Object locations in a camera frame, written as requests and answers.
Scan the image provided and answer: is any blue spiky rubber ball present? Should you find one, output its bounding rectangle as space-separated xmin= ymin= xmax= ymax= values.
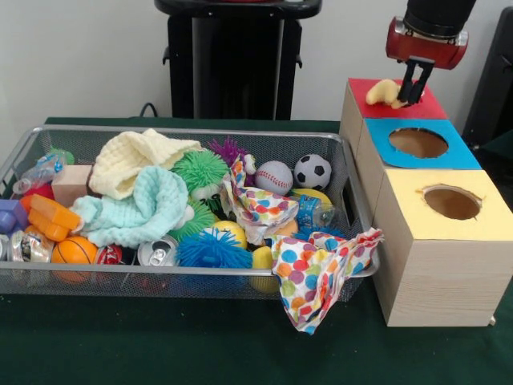
xmin=175 ymin=227 xmax=253 ymax=269

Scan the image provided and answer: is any green spiky googly-eyed toy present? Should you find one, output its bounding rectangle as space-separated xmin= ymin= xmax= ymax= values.
xmin=171 ymin=150 xmax=230 ymax=202

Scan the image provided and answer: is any white baseball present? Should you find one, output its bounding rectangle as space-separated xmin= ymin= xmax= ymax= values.
xmin=255 ymin=160 xmax=294 ymax=197

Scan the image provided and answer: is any dark green tablecloth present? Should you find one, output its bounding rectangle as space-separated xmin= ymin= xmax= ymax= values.
xmin=0 ymin=115 xmax=513 ymax=385
xmin=479 ymin=128 xmax=513 ymax=164

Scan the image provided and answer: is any orange toy basketball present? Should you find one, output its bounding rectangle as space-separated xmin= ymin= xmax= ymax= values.
xmin=50 ymin=236 xmax=98 ymax=265

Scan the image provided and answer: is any wooden box with three holes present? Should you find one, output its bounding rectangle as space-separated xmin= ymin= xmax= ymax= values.
xmin=338 ymin=77 xmax=513 ymax=328

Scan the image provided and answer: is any yellow plush duck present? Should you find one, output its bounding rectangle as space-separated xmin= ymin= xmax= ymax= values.
xmin=365 ymin=79 xmax=410 ymax=109

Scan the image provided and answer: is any polka dot fabric pouch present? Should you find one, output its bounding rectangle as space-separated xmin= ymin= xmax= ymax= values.
xmin=220 ymin=154 xmax=300 ymax=244

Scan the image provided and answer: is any small soccer ball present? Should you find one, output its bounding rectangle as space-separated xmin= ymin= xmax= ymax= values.
xmin=293 ymin=154 xmax=333 ymax=191

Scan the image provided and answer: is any orange long studded brick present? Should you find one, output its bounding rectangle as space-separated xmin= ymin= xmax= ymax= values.
xmin=27 ymin=194 xmax=83 ymax=242

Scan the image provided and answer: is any black upright panel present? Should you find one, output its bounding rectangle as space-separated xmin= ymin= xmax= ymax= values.
xmin=463 ymin=6 xmax=513 ymax=150

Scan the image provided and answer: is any silver wire mesh bin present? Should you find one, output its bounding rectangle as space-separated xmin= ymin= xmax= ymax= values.
xmin=0 ymin=124 xmax=381 ymax=302

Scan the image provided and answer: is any purple spiky googly-eyed toy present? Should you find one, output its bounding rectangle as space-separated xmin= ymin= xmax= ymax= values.
xmin=208 ymin=138 xmax=257 ymax=188

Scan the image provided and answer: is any cream muslin cloth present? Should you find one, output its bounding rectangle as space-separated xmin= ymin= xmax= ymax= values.
xmin=87 ymin=128 xmax=201 ymax=201

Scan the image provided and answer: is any mint green muslin cloth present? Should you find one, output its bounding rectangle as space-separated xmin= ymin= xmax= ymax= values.
xmin=71 ymin=164 xmax=189 ymax=248

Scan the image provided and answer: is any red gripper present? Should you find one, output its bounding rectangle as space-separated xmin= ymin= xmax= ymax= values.
xmin=385 ymin=15 xmax=469 ymax=106

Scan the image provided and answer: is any white polka dot cloth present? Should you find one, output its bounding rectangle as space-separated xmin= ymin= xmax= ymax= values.
xmin=270 ymin=227 xmax=385 ymax=336

